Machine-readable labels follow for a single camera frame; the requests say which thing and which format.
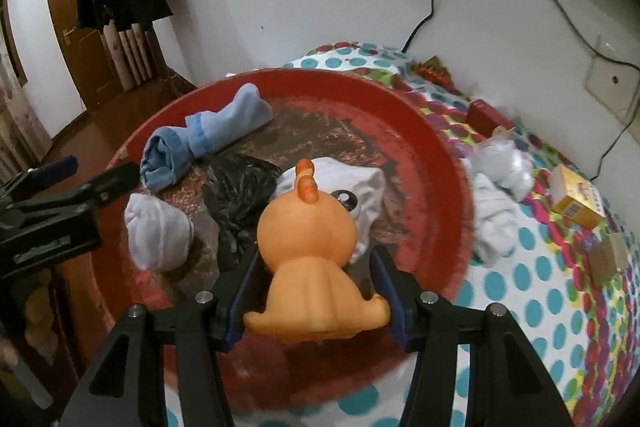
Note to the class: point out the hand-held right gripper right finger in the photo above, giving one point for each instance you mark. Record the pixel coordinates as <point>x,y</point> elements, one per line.
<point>396,304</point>

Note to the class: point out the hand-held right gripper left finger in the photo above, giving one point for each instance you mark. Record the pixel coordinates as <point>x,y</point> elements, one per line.
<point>235,307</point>

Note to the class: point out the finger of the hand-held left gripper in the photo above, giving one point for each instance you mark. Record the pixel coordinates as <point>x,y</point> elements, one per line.
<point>117,177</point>
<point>55,169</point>

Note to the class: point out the knotted white sock roll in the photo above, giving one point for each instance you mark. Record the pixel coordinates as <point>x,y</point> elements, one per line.
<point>155,227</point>

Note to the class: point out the orange rubber toy figure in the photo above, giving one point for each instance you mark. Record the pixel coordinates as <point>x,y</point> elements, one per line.
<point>310,277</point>

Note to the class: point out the black plastic bag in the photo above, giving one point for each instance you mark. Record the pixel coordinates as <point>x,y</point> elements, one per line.
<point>235,192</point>

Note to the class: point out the blue sock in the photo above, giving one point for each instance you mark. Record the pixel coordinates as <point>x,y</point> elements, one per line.
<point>220,122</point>

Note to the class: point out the round red tray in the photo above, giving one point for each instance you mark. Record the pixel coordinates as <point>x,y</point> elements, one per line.
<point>400,122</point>

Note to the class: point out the patterned curtain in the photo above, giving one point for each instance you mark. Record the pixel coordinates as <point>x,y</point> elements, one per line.
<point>20,117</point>

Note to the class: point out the patterned paper rolls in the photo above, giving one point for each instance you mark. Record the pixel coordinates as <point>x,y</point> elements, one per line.
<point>130,57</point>

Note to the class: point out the small ribbed white sock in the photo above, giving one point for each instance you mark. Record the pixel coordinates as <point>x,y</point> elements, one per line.
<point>492,227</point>

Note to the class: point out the polka dot tablecloth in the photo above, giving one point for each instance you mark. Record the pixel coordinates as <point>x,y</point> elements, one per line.
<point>525,297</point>

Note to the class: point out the brown wooden door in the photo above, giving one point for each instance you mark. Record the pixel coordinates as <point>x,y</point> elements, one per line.
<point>65,7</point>

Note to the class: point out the yellow carton box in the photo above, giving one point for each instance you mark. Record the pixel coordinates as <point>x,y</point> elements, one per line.
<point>575,199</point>

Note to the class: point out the small red box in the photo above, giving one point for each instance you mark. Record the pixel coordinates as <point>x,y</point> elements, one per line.
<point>487,114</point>

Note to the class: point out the brown cardboard box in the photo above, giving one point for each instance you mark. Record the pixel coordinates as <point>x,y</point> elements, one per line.
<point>607,259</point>

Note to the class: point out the red gold wrapper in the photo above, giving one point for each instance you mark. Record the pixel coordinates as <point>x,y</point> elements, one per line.
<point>432,71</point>

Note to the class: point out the beige wall socket plate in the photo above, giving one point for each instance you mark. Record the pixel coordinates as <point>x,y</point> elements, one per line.
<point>612,82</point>

